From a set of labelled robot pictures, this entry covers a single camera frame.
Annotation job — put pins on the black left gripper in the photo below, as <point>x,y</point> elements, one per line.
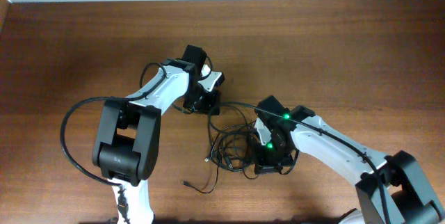
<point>211,106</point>

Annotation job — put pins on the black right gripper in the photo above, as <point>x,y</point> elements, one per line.
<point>262,164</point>

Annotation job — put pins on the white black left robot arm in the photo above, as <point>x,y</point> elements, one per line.
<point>127,142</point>

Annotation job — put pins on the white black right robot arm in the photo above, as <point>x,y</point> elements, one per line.
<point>390,188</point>

